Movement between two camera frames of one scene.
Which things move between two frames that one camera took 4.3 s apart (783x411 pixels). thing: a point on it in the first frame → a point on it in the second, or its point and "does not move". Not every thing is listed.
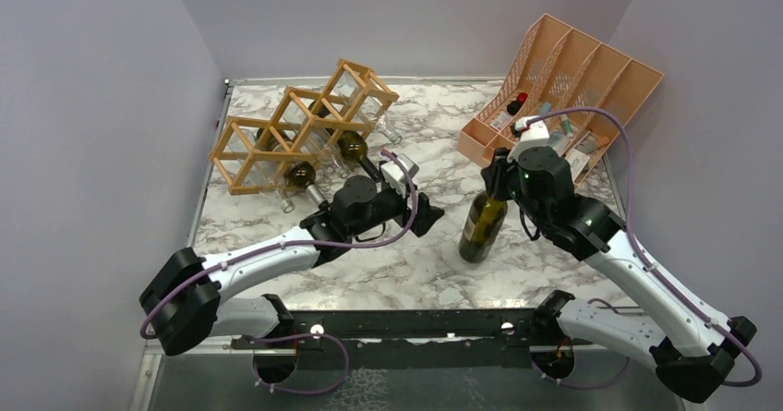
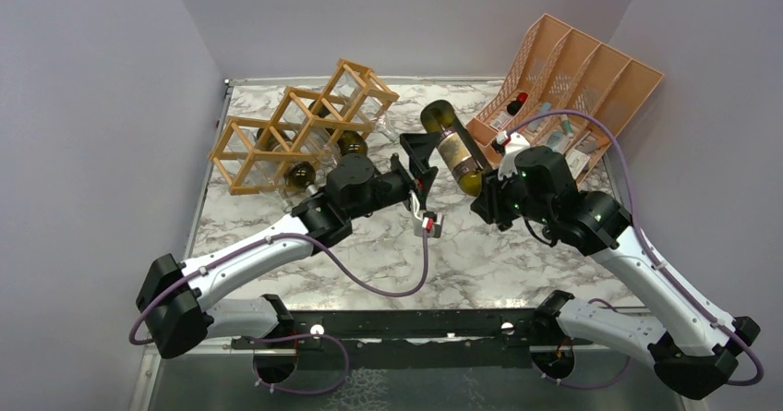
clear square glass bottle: x=258 y=173 does not move
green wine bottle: x=483 y=225 → x=454 y=145
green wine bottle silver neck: x=299 y=175 does not move
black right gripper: x=496 y=173 does not move
